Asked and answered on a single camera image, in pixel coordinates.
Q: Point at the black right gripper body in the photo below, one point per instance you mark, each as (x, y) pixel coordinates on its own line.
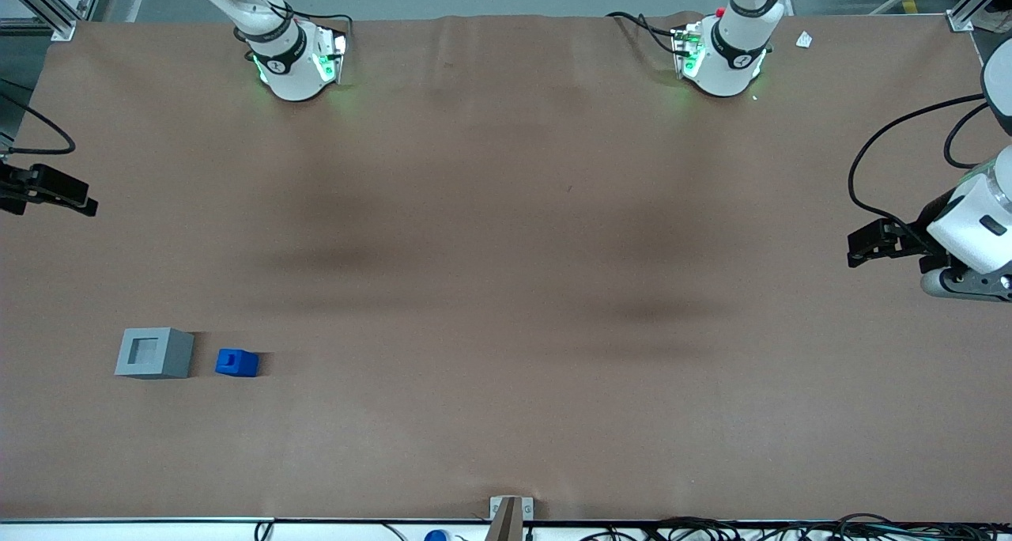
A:
(9, 189)

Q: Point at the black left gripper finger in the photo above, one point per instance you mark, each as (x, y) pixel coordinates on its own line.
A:
(889, 255)
(877, 232)

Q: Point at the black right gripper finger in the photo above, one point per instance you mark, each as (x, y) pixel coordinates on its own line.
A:
(83, 206)
(59, 179)

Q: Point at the blue plastic block part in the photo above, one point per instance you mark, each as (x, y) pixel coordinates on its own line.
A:
(237, 363)

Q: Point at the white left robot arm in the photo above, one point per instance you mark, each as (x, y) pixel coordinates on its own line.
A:
(723, 62)

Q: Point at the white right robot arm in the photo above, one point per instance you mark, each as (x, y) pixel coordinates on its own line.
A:
(288, 70)

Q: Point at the gray cube base with socket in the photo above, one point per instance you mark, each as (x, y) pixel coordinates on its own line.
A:
(154, 353)

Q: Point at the small white paper scrap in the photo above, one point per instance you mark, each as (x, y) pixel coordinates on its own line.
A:
(804, 40)

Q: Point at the brown table cover sheet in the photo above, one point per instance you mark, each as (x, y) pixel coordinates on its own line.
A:
(506, 288)

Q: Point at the small blue round object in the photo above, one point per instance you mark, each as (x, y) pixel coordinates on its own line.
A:
(436, 535)

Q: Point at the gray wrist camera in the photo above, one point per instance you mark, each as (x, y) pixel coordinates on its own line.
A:
(961, 284)

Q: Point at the aluminium frame post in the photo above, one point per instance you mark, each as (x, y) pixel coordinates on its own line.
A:
(976, 3)
(47, 7)

